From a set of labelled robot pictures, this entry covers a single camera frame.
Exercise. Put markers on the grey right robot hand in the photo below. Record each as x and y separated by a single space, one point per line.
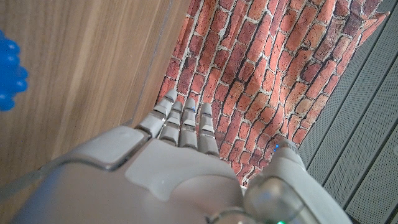
155 180

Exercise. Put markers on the blue spiky stress ball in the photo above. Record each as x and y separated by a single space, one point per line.
11 74

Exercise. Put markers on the red brick print backdrop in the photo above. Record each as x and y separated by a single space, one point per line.
264 62

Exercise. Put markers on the grey perforated wall panel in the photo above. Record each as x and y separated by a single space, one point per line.
363 124

